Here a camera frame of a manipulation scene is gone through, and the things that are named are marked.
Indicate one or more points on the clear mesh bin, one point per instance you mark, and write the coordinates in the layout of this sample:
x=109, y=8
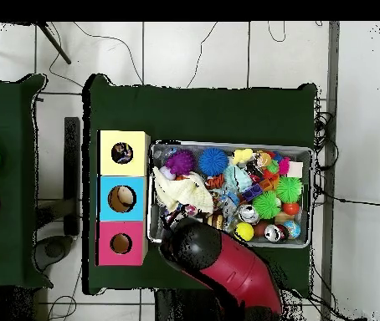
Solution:
x=297, y=242

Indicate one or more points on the dark green tablecloth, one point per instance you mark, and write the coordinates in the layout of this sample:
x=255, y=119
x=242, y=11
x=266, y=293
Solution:
x=210, y=113

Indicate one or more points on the yellow tennis-seam ball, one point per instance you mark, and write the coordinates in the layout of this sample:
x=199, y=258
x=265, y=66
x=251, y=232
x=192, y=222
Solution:
x=243, y=231

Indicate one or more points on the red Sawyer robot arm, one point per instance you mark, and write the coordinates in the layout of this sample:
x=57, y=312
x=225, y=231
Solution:
x=237, y=267

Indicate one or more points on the brown striped wooden burger toy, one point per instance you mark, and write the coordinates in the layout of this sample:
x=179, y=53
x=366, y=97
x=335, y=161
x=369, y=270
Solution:
x=217, y=220

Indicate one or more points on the wooden box with three holes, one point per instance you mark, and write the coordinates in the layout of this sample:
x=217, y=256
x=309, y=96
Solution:
x=133, y=167

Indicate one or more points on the green spiky ball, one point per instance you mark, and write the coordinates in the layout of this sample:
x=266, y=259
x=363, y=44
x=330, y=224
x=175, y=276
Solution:
x=289, y=189
x=266, y=204

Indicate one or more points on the dark grey rounded floor object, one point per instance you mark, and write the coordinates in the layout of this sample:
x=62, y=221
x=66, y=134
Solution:
x=54, y=249

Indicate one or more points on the red drink can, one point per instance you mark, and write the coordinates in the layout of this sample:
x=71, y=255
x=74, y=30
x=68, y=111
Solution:
x=275, y=233

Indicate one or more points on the cream waffle cloth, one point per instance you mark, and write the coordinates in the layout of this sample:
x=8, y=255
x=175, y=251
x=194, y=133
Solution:
x=183, y=192

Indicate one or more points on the multicoloured patterned cloth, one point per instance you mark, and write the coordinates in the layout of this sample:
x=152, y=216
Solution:
x=190, y=210
x=122, y=153

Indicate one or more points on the silver drink can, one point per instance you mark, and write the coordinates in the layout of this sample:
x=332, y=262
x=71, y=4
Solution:
x=248, y=214

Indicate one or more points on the purple spiky toy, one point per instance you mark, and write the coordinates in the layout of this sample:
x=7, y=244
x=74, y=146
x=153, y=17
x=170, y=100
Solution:
x=180, y=163

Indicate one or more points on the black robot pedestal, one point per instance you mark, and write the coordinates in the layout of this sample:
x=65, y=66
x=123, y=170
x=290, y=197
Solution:
x=183, y=307

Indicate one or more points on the dark green side-table cloth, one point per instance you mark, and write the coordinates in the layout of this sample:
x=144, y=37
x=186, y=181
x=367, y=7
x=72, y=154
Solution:
x=9, y=110

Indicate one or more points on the long black tripod leg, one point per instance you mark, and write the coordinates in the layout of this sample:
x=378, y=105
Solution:
x=54, y=43

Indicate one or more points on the blue spiky ball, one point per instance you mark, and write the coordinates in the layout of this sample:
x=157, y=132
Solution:
x=213, y=162

